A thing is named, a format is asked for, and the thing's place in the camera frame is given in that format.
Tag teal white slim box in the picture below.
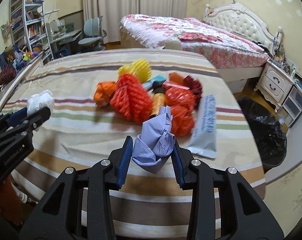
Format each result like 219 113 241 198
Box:
142 75 166 90

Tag grey desk chair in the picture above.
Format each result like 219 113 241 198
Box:
78 16 107 53

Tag plastic drawer unit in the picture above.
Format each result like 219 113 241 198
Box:
278 85 302 128

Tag striped bed sheet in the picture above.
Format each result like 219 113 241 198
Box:
2 49 266 239

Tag beige curtains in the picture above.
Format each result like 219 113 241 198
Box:
83 0 187 43

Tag black bag trash bin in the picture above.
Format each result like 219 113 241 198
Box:
237 96 287 172

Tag dark red crumpled wrapper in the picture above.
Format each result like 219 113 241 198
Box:
184 75 203 109

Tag yellow foam fruit net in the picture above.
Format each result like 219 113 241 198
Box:
118 59 152 83

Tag white bookshelf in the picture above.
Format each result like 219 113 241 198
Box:
9 0 53 63

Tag floral quilt bed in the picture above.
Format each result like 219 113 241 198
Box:
120 14 270 82

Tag amber bottle black cap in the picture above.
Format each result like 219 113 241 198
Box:
150 81 166 118

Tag lavender paper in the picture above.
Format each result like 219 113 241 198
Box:
132 106 175 174

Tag folded orange paper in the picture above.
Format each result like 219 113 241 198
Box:
168 72 187 86

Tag white tufted headboard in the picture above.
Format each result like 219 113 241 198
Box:
203 2 284 55

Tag white tissue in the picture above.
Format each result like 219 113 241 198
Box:
26 90 55 116

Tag white bed post knob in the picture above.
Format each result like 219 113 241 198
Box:
164 37 182 50

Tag white nightstand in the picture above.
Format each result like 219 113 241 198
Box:
254 60 295 113

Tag white blue plastic pouch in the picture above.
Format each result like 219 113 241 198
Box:
188 95 217 159

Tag study desk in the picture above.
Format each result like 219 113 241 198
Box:
45 20 82 57

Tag orange crumpled bag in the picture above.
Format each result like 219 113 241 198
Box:
93 81 116 108

